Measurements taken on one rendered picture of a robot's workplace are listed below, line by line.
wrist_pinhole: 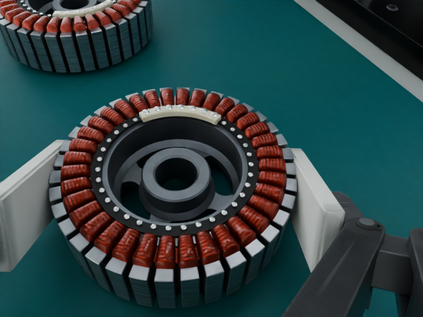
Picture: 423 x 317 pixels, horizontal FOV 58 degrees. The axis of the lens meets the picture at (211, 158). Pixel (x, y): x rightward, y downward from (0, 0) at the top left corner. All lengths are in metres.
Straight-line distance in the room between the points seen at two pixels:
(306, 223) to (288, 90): 0.13
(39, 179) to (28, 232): 0.02
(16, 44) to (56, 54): 0.03
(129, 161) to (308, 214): 0.10
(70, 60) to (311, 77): 0.17
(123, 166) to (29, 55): 0.12
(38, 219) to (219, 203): 0.08
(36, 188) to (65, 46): 0.13
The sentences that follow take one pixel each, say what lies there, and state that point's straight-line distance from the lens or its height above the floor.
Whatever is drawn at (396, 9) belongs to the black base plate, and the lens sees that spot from 0.36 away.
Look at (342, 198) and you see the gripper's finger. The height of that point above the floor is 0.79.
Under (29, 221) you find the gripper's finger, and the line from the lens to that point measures 0.17.
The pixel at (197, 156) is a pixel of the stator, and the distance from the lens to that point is 0.19.
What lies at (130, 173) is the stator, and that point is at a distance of 0.20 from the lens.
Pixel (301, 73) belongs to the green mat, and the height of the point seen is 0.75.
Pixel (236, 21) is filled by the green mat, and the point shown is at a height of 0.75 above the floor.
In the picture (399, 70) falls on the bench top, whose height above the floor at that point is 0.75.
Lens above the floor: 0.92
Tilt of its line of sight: 49 degrees down
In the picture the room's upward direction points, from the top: 3 degrees clockwise
